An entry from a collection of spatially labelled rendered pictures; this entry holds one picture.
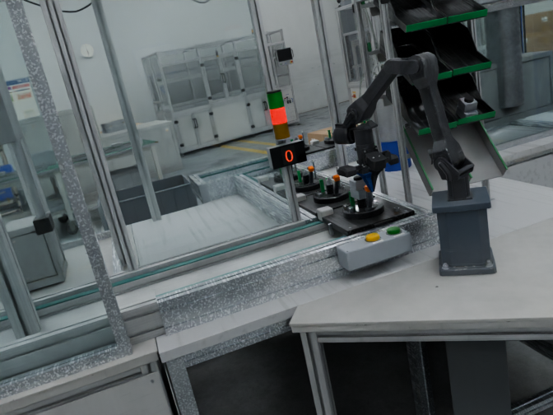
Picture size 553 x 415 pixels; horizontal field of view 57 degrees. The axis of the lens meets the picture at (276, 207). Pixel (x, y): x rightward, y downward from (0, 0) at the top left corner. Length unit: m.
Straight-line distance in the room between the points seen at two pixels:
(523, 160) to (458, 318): 1.60
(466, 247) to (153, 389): 0.91
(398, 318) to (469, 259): 0.29
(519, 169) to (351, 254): 1.46
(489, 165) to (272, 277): 0.86
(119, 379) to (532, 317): 1.02
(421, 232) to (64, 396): 1.10
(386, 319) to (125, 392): 0.70
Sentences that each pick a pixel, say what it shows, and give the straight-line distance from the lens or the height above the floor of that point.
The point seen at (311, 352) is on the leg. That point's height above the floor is 0.75.
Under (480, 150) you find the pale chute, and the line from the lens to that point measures 1.93.
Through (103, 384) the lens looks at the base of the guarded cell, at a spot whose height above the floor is 0.81.
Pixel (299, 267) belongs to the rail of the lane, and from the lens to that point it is 1.49.
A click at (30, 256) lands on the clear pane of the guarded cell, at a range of 1.36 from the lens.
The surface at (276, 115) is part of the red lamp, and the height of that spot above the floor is 1.34.
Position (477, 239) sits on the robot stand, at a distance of 1.46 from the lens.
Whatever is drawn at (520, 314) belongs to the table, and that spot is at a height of 0.86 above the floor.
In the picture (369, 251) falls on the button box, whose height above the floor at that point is 0.94.
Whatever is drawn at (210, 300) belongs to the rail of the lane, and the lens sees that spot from 1.44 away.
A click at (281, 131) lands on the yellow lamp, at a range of 1.68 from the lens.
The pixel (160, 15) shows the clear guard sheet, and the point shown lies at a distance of 1.66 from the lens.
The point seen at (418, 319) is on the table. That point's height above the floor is 0.86.
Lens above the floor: 1.51
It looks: 16 degrees down
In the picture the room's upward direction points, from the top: 12 degrees counter-clockwise
